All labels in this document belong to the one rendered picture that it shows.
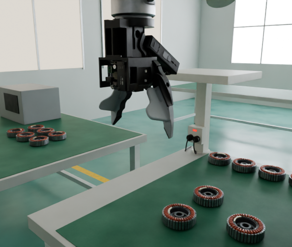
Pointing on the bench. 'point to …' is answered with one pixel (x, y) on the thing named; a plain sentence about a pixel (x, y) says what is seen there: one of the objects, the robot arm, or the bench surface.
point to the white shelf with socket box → (200, 95)
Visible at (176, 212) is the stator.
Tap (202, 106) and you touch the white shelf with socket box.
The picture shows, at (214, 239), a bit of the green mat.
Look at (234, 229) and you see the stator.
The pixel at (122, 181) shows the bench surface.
